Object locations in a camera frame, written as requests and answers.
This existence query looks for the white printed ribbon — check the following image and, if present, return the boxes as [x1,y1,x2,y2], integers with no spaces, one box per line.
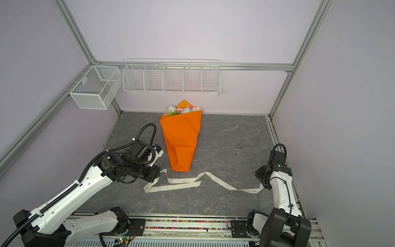
[144,169,264,194]

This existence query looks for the orange wrapping paper sheet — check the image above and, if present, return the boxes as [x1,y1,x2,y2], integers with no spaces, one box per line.
[160,100,203,172]

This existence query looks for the white fake rose stem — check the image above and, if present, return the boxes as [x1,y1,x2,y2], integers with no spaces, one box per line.
[167,105,178,116]

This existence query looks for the cream fake rose stem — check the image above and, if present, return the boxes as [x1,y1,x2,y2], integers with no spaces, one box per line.
[192,106,203,111]

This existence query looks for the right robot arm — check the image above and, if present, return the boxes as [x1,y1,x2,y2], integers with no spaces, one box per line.
[247,143,311,247]

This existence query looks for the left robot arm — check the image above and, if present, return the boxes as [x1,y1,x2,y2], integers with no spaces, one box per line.
[2,123,163,247]

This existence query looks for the small white mesh basket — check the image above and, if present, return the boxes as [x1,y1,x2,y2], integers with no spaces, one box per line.
[70,66,123,110]

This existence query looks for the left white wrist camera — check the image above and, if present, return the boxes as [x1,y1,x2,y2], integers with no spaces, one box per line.
[147,145,164,167]

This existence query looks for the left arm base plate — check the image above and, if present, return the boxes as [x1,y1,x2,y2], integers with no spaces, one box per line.
[101,218,146,237]

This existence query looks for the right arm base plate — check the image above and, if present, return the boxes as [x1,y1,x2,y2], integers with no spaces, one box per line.
[227,220,260,238]

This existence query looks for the aluminium front rail frame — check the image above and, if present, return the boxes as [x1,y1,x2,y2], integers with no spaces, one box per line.
[42,209,333,247]

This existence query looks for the long white wire basket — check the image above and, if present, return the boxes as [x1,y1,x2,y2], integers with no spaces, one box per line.
[122,58,221,95]

